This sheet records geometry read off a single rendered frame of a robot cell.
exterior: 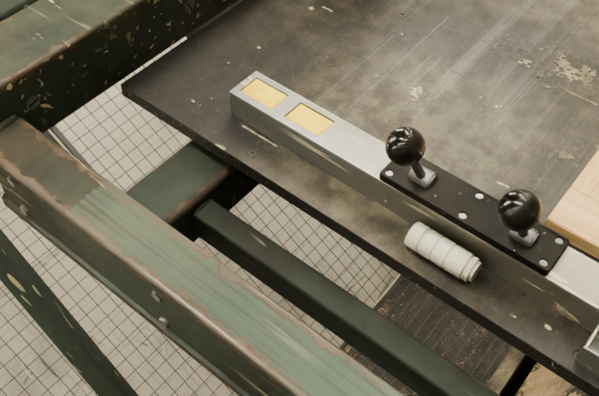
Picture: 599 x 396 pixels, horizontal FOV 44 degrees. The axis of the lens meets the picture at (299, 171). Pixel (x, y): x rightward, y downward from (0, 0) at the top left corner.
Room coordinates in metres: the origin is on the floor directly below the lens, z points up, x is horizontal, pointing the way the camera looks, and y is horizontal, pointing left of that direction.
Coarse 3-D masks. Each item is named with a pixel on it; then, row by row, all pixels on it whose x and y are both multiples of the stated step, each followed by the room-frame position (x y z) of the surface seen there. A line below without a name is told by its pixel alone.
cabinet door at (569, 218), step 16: (592, 160) 0.83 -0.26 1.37; (592, 176) 0.82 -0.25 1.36; (576, 192) 0.80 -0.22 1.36; (592, 192) 0.80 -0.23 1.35; (560, 208) 0.79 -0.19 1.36; (576, 208) 0.79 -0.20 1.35; (592, 208) 0.78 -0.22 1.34; (560, 224) 0.77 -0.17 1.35; (576, 224) 0.77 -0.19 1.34; (592, 224) 0.77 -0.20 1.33; (576, 240) 0.77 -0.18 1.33; (592, 240) 0.76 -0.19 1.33
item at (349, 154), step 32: (288, 96) 0.89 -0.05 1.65; (256, 128) 0.90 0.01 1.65; (288, 128) 0.85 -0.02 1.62; (352, 128) 0.85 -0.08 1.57; (320, 160) 0.85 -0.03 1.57; (352, 160) 0.81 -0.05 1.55; (384, 160) 0.81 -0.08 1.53; (384, 192) 0.80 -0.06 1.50; (448, 224) 0.75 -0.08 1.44; (480, 256) 0.75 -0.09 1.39; (576, 256) 0.72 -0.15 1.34; (544, 288) 0.71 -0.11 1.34; (576, 288) 0.69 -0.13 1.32; (576, 320) 0.71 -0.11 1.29
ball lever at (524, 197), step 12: (516, 192) 0.63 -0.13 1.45; (528, 192) 0.62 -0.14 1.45; (504, 204) 0.63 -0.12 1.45; (516, 204) 0.62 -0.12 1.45; (528, 204) 0.61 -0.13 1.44; (540, 204) 0.62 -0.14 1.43; (504, 216) 0.62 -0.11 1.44; (516, 216) 0.62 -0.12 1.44; (528, 216) 0.61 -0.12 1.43; (540, 216) 0.62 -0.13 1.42; (516, 228) 0.62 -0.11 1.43; (528, 228) 0.62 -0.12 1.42; (516, 240) 0.72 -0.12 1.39; (528, 240) 0.71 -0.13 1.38
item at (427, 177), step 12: (396, 132) 0.68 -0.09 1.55; (408, 132) 0.67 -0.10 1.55; (396, 144) 0.67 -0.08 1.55; (408, 144) 0.67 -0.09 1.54; (420, 144) 0.67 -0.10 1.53; (396, 156) 0.68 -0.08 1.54; (408, 156) 0.67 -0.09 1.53; (420, 156) 0.68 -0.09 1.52; (420, 168) 0.74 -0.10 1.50; (420, 180) 0.77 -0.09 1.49; (432, 180) 0.77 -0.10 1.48
